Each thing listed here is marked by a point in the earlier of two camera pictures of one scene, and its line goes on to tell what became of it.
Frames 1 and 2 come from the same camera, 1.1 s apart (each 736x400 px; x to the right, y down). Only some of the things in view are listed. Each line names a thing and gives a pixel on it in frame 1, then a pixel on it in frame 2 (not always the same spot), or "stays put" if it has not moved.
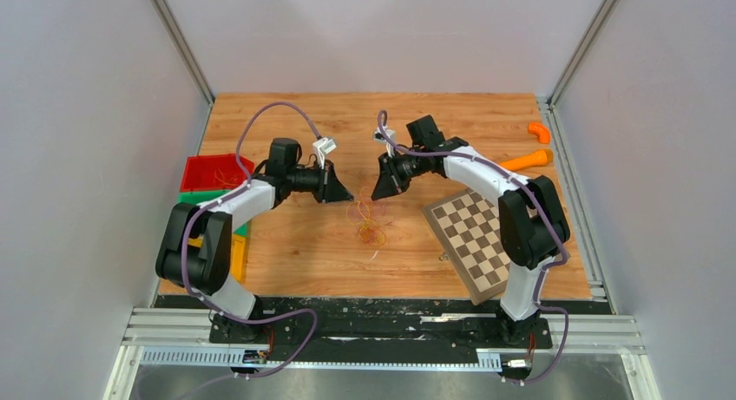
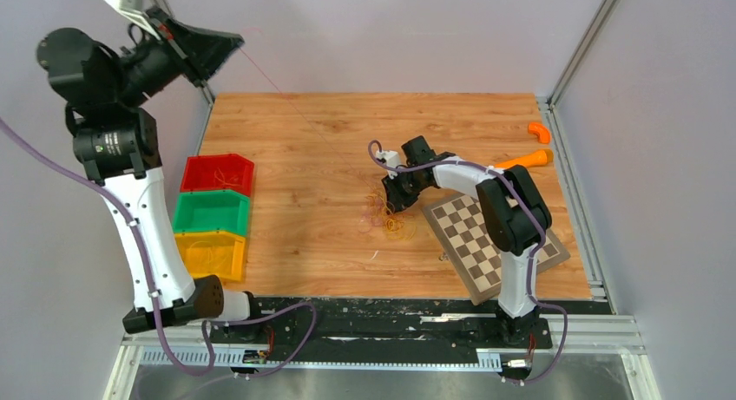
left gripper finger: (337, 193) to (231, 42)
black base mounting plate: (371, 329) stays put
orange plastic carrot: (540, 158) stays put
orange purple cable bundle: (358, 213) to (398, 226)
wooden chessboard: (467, 224) stays put
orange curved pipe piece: (542, 133) stays put
